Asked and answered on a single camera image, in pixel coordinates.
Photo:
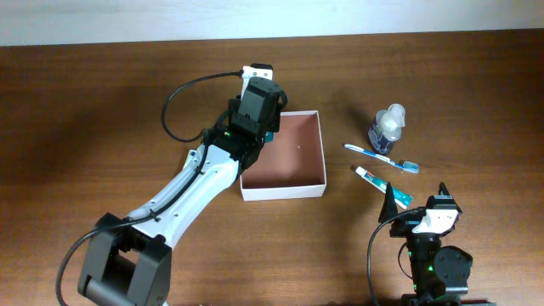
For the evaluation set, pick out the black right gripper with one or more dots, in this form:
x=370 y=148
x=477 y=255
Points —
x=405 y=223

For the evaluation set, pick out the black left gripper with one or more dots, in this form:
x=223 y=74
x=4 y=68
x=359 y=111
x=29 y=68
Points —
x=275 y=121

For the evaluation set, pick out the teal mouthwash bottle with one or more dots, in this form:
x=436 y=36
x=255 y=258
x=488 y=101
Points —
x=269 y=137

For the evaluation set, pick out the blue white toothbrush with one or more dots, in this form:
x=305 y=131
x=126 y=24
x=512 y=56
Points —
x=406 y=166

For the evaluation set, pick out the purple foam soap bottle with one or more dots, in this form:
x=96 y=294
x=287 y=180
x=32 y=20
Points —
x=386 y=129

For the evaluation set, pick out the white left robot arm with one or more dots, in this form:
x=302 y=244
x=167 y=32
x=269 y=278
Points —
x=129 y=260

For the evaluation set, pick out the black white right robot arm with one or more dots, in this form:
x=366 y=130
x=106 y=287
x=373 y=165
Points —
x=439 y=273

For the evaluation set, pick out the white teal toothpaste tube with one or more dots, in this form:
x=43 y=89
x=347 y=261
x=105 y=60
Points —
x=402 y=199

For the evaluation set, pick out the white cardboard box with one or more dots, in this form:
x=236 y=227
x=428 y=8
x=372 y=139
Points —
x=292 y=165

